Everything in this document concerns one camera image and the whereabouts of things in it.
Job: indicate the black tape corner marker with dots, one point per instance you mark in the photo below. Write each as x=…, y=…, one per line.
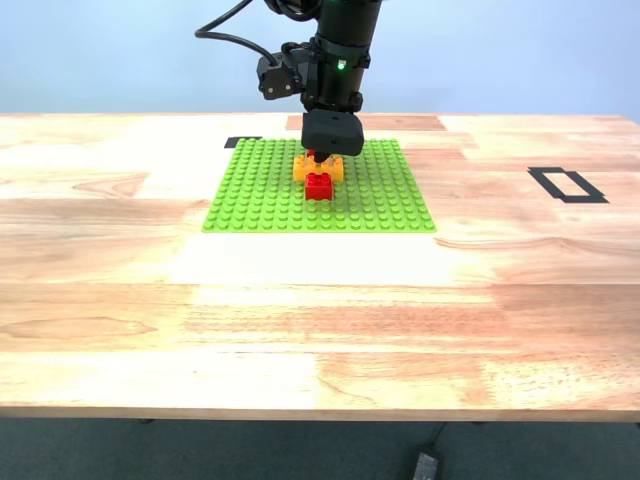
x=231, y=143

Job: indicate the black tape rectangle outline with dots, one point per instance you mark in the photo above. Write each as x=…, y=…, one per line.
x=585, y=199

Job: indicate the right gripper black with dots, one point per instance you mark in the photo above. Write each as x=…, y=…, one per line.
x=340, y=82

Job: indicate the green studded baseplate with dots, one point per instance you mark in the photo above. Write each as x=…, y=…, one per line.
x=260, y=200

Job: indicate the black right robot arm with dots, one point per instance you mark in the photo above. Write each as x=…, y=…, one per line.
x=345, y=20

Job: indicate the yellow rectangular brick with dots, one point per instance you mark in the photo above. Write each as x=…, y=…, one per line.
x=301, y=170

